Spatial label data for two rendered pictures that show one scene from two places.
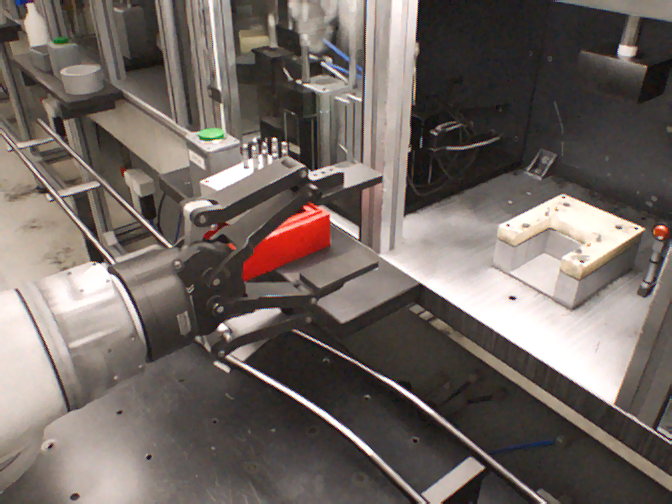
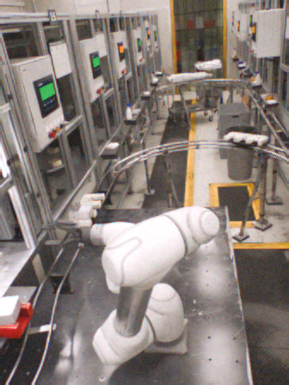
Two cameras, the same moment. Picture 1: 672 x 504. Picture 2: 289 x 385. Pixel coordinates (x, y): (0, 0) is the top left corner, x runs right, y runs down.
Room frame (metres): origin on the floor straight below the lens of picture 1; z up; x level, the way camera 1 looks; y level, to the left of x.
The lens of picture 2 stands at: (0.94, 1.26, 1.93)
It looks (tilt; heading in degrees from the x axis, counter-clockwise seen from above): 27 degrees down; 230
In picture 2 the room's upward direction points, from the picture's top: 7 degrees counter-clockwise
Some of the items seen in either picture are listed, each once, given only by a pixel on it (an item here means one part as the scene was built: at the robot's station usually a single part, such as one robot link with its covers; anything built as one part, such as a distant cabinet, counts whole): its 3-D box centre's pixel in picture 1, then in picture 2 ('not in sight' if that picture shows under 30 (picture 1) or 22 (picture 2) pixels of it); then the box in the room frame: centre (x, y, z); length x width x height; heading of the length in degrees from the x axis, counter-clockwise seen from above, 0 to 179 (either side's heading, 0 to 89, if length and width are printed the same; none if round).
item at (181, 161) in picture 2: not in sight; (178, 136); (-3.36, -2.72, 0.01); 5.85 x 0.59 x 0.01; 39
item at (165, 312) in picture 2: not in sight; (162, 309); (0.27, 0.48, 0.85); 0.18 x 0.16 x 0.22; 171
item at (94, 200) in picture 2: not in sight; (88, 212); (-0.02, -0.48, 0.84); 0.36 x 0.14 x 0.10; 39
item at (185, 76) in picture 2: not in sight; (190, 96); (-4.23, -3.14, 0.48); 0.88 x 0.56 x 0.96; 147
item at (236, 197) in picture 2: not in sight; (235, 202); (-1.91, -0.59, 0.01); 1.00 x 0.55 x 0.01; 39
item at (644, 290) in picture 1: (656, 259); not in sight; (0.64, -0.41, 0.96); 0.03 x 0.03 x 0.12; 39
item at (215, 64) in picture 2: not in sight; (209, 82); (-5.48, -3.62, 0.48); 0.84 x 0.58 x 0.97; 47
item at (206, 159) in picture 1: (220, 168); not in sight; (0.90, 0.19, 0.97); 0.08 x 0.08 x 0.12; 39
